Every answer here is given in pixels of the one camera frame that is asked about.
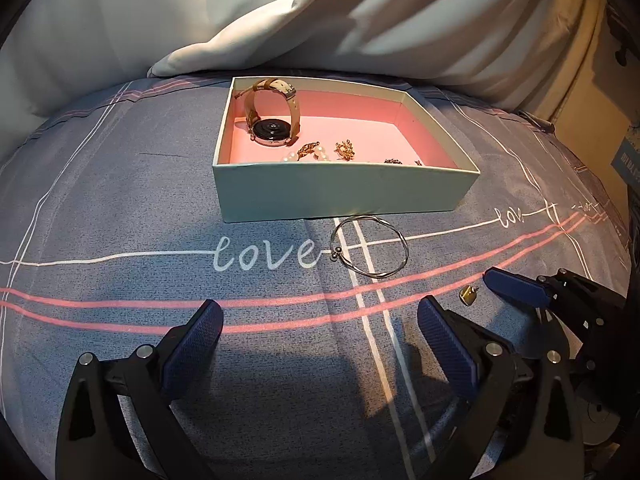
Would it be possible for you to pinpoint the thin silver bangle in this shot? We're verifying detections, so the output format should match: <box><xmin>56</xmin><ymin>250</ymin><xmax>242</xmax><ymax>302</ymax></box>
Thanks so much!
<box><xmin>329</xmin><ymin>214</ymin><xmax>410</xmax><ymax>281</ymax></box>

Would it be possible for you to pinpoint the white pearl bracelet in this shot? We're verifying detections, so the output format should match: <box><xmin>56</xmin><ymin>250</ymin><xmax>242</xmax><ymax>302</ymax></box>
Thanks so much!
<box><xmin>282</xmin><ymin>146</ymin><xmax>332</xmax><ymax>164</ymax></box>

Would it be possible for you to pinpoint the tan strap wristwatch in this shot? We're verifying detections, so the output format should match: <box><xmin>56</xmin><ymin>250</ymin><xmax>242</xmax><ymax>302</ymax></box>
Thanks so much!
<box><xmin>233</xmin><ymin>77</ymin><xmax>302</xmax><ymax>148</ymax></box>

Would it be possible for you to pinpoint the blue striped love bedsheet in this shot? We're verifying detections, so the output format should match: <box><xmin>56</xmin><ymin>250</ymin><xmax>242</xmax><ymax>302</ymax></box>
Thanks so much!
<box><xmin>1</xmin><ymin>77</ymin><xmax>629</xmax><ymax>479</ymax></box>

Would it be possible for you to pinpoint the gold flower brooch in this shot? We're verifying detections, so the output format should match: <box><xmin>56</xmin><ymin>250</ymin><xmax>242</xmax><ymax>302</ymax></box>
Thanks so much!
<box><xmin>334</xmin><ymin>139</ymin><xmax>356</xmax><ymax>162</ymax></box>

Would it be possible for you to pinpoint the white pillow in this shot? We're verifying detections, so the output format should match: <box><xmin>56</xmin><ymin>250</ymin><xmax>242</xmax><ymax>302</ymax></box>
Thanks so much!
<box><xmin>150</xmin><ymin>0</ymin><xmax>603</xmax><ymax>116</ymax></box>

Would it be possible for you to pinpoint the gold leaf brooch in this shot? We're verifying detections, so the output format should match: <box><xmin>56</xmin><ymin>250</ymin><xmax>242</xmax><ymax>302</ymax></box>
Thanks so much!
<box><xmin>296</xmin><ymin>141</ymin><xmax>320</xmax><ymax>160</ymax></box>

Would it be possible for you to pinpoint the mint box pink interior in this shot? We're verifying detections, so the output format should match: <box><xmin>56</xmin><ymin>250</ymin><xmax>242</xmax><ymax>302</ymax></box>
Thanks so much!
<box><xmin>213</xmin><ymin>76</ymin><xmax>480</xmax><ymax>222</ymax></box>

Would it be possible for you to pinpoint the white curtain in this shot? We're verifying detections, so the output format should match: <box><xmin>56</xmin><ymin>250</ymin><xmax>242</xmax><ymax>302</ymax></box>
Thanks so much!
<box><xmin>1</xmin><ymin>0</ymin><xmax>274</xmax><ymax>156</ymax></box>

